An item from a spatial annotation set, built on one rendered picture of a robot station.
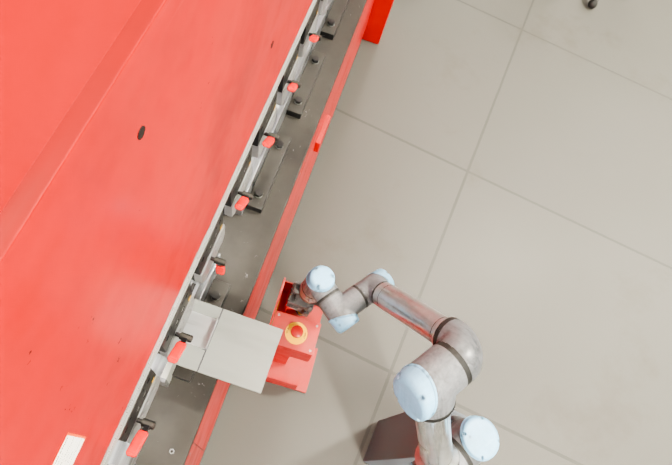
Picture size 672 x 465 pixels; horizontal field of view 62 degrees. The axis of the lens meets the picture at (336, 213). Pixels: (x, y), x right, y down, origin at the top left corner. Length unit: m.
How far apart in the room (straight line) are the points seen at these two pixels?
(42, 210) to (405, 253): 2.42
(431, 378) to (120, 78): 0.92
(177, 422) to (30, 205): 1.21
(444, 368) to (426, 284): 1.56
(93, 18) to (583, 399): 2.82
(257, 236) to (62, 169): 1.30
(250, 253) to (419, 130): 1.69
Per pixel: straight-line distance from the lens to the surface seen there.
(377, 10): 3.36
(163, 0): 0.66
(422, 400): 1.28
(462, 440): 1.67
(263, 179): 1.87
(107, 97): 0.59
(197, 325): 1.60
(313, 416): 2.59
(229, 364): 1.58
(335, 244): 2.79
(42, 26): 0.43
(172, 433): 1.69
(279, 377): 2.47
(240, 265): 1.78
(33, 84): 0.44
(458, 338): 1.34
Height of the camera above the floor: 2.56
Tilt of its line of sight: 63 degrees down
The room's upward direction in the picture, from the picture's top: 22 degrees clockwise
